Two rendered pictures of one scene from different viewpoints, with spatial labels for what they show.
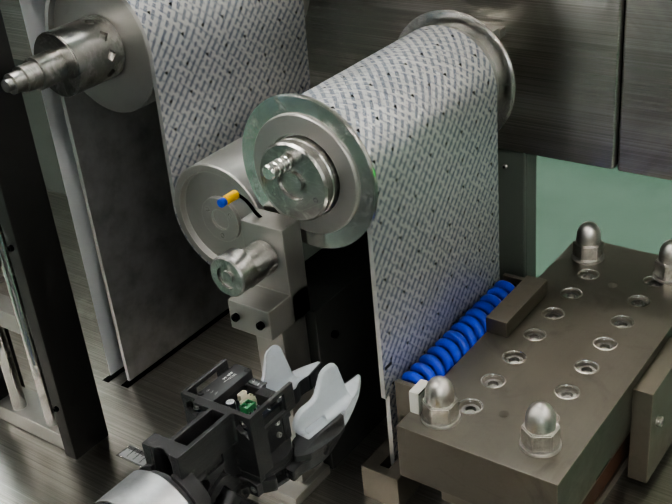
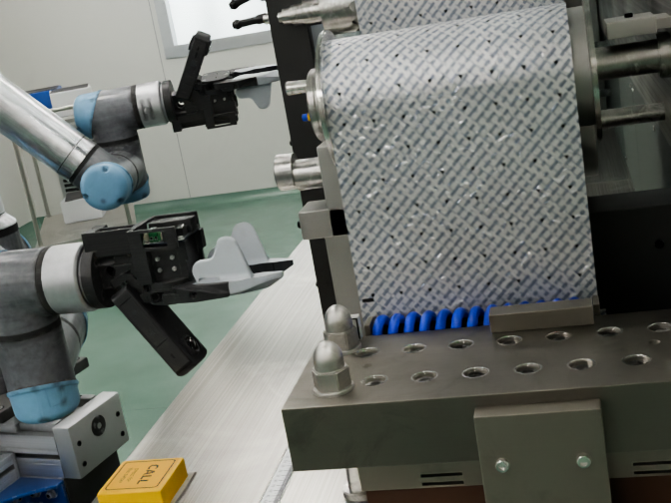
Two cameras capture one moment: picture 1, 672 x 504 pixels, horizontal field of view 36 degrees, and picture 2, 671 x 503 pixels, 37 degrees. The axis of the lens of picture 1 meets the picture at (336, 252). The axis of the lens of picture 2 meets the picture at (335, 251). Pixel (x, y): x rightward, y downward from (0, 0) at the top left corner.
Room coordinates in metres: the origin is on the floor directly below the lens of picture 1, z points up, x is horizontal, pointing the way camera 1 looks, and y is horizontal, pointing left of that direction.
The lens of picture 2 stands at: (0.37, -0.93, 1.38)
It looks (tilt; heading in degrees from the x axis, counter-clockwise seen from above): 15 degrees down; 66
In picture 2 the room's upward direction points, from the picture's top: 10 degrees counter-clockwise
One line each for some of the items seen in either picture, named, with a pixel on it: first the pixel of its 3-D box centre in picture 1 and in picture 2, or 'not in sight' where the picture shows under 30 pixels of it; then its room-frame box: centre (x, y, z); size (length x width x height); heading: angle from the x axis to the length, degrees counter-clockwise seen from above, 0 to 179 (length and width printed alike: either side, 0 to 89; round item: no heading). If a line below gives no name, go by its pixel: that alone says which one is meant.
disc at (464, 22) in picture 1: (451, 78); (591, 65); (1.03, -0.14, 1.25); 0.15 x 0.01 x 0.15; 52
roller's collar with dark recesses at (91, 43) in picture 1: (79, 55); (347, 6); (0.97, 0.23, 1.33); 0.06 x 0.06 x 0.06; 52
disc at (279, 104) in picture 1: (307, 173); (336, 102); (0.83, 0.02, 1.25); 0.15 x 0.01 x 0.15; 52
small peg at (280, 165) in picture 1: (277, 167); (300, 87); (0.80, 0.04, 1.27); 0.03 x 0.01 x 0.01; 142
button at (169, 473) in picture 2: not in sight; (143, 484); (0.55, 0.04, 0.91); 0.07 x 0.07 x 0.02; 52
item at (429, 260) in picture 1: (441, 261); (466, 233); (0.88, -0.10, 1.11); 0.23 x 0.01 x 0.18; 142
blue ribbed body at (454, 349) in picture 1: (465, 336); (480, 322); (0.87, -0.12, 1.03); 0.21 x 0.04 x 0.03; 142
